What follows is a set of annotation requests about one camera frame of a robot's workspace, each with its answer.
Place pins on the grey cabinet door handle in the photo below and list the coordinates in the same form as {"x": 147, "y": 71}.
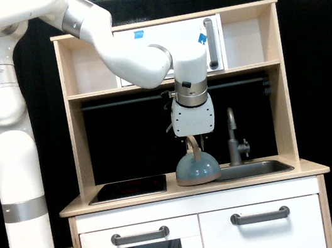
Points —
{"x": 282, "y": 212}

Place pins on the black toy stove top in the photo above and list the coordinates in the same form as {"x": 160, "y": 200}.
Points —
{"x": 130, "y": 189}

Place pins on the blue tape piece top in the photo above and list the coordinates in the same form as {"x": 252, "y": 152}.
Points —
{"x": 138, "y": 34}

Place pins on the grey hanging rail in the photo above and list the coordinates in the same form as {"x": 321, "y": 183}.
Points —
{"x": 170, "y": 94}

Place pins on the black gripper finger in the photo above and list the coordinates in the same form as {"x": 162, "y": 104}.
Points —
{"x": 201, "y": 141}
{"x": 186, "y": 145}

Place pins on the wooden toy kitchen frame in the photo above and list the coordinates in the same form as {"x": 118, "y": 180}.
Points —
{"x": 257, "y": 46}

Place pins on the grey toy sink basin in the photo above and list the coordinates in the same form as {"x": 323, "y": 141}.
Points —
{"x": 253, "y": 169}

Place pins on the grey toy faucet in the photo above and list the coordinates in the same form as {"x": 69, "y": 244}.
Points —
{"x": 236, "y": 149}

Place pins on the blue toy teapot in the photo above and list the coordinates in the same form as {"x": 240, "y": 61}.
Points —
{"x": 196, "y": 167}

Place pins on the grey microwave door handle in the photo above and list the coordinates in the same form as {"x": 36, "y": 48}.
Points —
{"x": 211, "y": 43}

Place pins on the white cabinet door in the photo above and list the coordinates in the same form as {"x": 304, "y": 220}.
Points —
{"x": 303, "y": 227}

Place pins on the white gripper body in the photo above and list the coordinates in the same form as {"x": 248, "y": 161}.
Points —
{"x": 192, "y": 121}

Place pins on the blue tape piece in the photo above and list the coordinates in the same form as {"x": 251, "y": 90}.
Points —
{"x": 202, "y": 39}
{"x": 138, "y": 34}

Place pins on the grey oven door handle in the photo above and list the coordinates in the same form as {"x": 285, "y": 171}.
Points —
{"x": 161, "y": 233}

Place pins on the blue tape piece right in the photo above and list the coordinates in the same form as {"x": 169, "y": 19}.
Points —
{"x": 202, "y": 39}

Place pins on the white microwave door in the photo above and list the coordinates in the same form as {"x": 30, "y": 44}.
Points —
{"x": 184, "y": 30}

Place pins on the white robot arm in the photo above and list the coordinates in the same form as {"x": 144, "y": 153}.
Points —
{"x": 21, "y": 188}

